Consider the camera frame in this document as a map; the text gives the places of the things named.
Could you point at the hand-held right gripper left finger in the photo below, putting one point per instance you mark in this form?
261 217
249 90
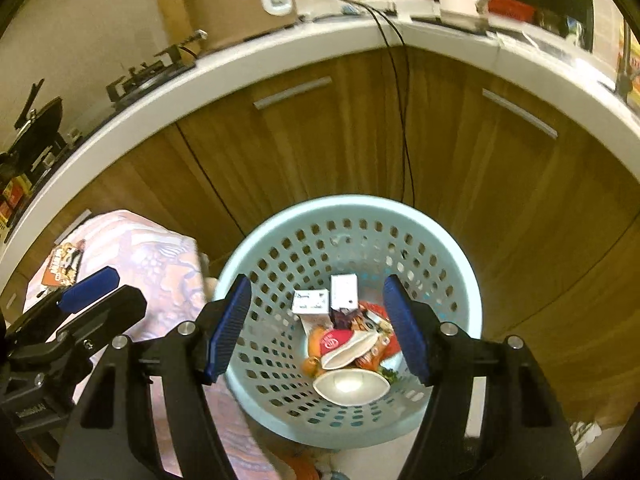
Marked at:
230 325

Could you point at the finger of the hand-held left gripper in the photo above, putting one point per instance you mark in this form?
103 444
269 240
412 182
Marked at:
115 310
90 285

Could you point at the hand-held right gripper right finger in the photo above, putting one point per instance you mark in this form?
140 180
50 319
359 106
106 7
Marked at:
405 325

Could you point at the brown foil wrapper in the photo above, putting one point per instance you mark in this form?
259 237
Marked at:
372 322

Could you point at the green leafy vegetable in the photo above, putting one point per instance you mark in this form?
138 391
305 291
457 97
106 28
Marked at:
389 375

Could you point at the white cardboard box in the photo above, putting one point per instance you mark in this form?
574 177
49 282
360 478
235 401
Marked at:
311 302
344 292

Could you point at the red paper cup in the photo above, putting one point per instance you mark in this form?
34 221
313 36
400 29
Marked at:
336 341

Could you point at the orange paper cup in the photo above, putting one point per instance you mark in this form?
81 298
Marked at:
350 385

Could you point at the light blue plastic basket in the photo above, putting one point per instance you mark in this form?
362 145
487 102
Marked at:
280 260

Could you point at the orange peel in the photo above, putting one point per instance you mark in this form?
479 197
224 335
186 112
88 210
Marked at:
316 347

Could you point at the orange snack wrapper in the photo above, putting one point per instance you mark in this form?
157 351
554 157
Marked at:
65 265

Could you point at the black wok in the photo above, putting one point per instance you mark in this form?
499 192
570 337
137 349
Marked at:
40 130

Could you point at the wooden kitchen cabinet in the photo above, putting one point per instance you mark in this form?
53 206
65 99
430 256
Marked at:
325 150

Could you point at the black gas stove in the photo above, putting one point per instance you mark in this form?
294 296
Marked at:
145 75

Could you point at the white kitchen countertop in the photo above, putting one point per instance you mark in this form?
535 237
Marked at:
300 45

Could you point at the beige rice cooker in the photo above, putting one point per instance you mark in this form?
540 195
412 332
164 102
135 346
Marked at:
225 5

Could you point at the red container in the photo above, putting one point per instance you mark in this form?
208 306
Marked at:
510 7

